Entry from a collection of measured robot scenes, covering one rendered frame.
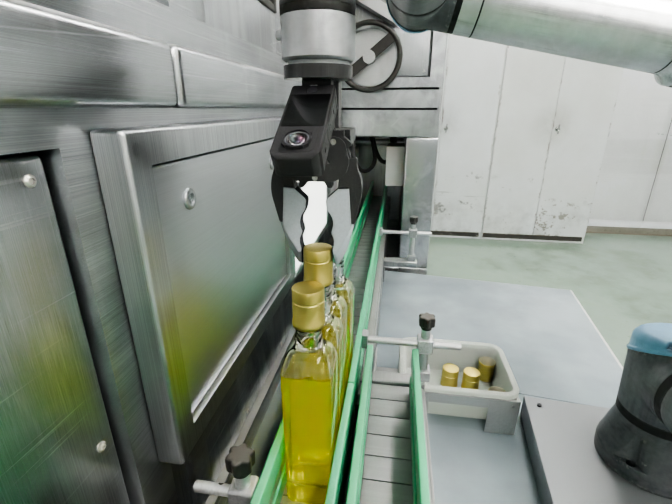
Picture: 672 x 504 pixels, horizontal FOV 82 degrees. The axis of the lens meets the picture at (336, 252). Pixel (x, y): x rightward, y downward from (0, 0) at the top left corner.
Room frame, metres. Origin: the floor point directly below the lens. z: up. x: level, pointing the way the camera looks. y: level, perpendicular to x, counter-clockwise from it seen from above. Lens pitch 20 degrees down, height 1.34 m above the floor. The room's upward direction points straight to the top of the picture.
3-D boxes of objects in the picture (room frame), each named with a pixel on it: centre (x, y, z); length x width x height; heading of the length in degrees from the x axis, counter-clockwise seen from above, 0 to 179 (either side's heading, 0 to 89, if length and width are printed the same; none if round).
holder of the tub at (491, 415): (0.68, -0.22, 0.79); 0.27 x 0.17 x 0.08; 81
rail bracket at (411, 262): (1.21, -0.23, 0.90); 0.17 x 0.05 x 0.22; 81
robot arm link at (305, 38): (0.44, 0.02, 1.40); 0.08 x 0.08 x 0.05
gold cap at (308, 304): (0.36, 0.03, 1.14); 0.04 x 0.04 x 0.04
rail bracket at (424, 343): (0.57, -0.13, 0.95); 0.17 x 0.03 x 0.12; 81
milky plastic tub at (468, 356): (0.67, -0.24, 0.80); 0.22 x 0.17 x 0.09; 81
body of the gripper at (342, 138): (0.45, 0.02, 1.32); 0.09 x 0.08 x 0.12; 172
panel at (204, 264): (0.75, 0.11, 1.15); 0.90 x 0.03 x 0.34; 171
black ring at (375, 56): (1.40, -0.11, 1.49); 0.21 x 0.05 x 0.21; 81
